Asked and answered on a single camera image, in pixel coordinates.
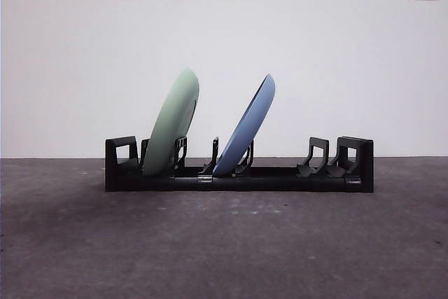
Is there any green round plate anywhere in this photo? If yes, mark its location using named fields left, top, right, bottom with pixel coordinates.
left=141, top=67, right=200, bottom=177

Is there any black plate rack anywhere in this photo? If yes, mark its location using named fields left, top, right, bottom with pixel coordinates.
left=104, top=135, right=375, bottom=194

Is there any blue round plate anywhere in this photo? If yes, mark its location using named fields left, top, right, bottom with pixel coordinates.
left=212, top=74, right=277, bottom=177

